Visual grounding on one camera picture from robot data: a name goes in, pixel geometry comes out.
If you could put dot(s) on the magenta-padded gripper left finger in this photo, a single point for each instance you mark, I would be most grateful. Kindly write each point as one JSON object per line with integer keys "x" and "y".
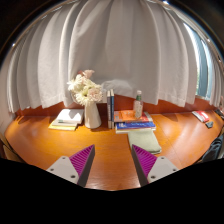
{"x": 65, "y": 168}

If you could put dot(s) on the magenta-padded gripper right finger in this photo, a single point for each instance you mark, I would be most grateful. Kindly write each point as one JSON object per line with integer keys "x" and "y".
{"x": 158, "y": 168}

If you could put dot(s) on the pale green towel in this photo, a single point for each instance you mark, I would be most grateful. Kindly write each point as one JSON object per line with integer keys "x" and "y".
{"x": 144, "y": 140}

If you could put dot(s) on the yellow flat book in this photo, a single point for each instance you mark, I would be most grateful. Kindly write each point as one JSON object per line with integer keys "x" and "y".
{"x": 61, "y": 127}

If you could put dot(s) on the blue flat book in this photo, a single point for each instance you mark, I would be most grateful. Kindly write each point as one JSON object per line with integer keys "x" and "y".
{"x": 135, "y": 125}

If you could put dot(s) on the pale thin book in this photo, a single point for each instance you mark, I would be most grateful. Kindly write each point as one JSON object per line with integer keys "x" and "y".
{"x": 123, "y": 131}

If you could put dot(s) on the red flat book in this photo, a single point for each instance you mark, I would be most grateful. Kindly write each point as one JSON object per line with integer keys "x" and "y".
{"x": 147, "y": 117}

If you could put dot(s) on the thick white book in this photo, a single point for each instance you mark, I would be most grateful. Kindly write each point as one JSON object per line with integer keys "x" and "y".
{"x": 70, "y": 116}

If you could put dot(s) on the black chair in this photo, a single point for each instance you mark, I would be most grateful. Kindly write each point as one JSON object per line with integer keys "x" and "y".
{"x": 213, "y": 150}

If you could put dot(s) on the white ceramic vase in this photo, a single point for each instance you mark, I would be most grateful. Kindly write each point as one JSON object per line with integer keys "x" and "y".
{"x": 92, "y": 116}

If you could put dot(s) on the orange flat book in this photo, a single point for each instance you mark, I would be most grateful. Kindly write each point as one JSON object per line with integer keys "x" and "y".
{"x": 125, "y": 116}

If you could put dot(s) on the clear plastic drink bottle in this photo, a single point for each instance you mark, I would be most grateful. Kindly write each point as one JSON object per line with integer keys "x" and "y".
{"x": 138, "y": 106}

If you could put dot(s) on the small dark grey object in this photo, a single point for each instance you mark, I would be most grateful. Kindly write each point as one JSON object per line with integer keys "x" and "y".
{"x": 209, "y": 124}

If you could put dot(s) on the red and white packet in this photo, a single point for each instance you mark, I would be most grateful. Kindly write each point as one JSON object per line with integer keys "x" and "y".
{"x": 200, "y": 116}

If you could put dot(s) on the grey upright book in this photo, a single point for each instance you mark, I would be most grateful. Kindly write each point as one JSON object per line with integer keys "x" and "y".
{"x": 108, "y": 110}

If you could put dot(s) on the blue upright book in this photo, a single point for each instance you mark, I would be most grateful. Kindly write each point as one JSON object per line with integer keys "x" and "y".
{"x": 112, "y": 108}

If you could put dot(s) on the white and pink flower bouquet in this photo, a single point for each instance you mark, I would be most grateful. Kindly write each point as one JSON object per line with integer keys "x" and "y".
{"x": 86, "y": 90}

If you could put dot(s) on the window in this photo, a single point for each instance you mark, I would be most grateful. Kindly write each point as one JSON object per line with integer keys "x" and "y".
{"x": 202, "y": 66}

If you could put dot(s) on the white curtain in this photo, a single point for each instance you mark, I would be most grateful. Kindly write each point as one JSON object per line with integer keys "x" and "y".
{"x": 126, "y": 46}

